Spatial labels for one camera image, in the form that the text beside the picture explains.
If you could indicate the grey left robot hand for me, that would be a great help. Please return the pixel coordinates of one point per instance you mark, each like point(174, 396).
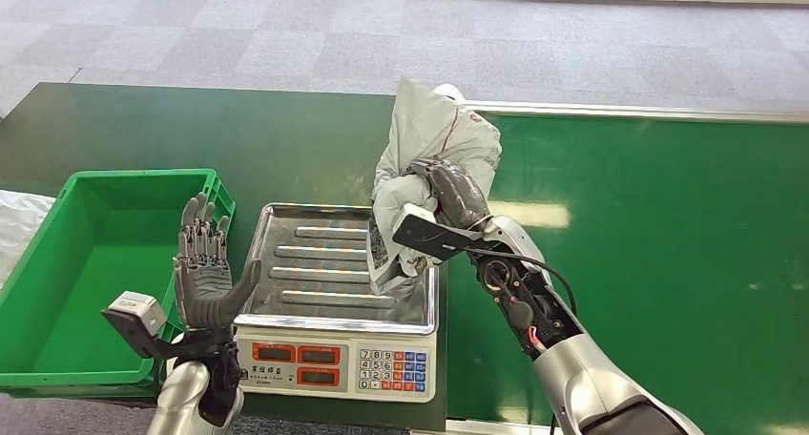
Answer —
point(205, 287)

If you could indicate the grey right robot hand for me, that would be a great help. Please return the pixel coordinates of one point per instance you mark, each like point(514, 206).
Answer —
point(458, 195)

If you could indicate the white mailer bag red print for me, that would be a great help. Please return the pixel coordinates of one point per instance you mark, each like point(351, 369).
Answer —
point(430, 122)

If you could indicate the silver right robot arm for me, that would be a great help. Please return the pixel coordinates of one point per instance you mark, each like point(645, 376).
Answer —
point(588, 381)

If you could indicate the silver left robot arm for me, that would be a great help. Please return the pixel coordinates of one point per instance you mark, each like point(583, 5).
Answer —
point(180, 394)

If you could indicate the white round conveyor cap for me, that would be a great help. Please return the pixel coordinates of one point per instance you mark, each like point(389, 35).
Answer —
point(454, 91)

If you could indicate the green conveyor belt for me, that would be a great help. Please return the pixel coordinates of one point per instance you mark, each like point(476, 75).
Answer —
point(663, 198)

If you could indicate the green plastic crate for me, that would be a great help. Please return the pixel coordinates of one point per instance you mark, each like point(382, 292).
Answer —
point(95, 280)

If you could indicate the white electronic scale steel tray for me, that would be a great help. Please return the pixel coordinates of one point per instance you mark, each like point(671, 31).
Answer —
point(316, 280)

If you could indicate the white plastic bag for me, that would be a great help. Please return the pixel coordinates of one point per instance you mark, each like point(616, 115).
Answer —
point(19, 223)

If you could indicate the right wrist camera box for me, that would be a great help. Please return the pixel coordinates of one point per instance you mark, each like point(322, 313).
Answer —
point(430, 233)

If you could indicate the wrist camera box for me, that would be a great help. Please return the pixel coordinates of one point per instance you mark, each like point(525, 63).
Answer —
point(430, 233)
point(136, 312)

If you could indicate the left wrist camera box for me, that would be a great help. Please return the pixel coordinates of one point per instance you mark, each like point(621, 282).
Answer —
point(136, 312)

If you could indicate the silver conveyor side rail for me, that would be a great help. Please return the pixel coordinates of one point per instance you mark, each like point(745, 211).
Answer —
point(499, 428)
point(632, 111)

